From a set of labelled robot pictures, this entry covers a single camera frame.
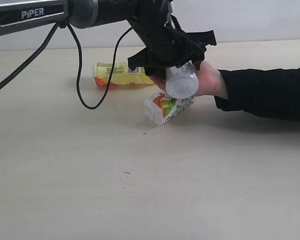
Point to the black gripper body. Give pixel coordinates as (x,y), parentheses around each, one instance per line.
(167,46)

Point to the white green label bottle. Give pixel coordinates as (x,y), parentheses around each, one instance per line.
(182,82)

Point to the yellow label bottle red cap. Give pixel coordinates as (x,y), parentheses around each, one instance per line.
(122,75)

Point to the crushed fruit label bottle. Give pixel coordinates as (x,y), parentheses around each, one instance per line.
(160,107)

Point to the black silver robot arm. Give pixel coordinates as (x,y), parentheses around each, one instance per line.
(20,15)

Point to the black sleeved forearm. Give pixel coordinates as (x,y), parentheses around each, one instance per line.
(271,93)

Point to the open bare human hand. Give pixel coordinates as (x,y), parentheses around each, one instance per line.
(211,82)

